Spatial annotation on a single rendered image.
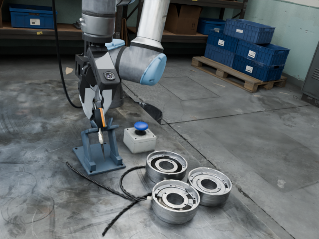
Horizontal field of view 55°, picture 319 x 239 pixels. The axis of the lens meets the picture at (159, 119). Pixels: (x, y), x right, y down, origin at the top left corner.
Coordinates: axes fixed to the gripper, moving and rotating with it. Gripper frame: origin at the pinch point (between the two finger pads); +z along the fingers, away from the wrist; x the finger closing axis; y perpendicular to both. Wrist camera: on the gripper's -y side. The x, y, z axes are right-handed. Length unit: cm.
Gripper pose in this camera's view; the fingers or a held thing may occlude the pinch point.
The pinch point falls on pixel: (96, 114)
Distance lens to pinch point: 79.7
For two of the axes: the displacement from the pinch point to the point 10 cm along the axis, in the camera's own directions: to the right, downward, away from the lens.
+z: -1.4, 8.9, 4.3
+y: -5.2, -4.3, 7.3
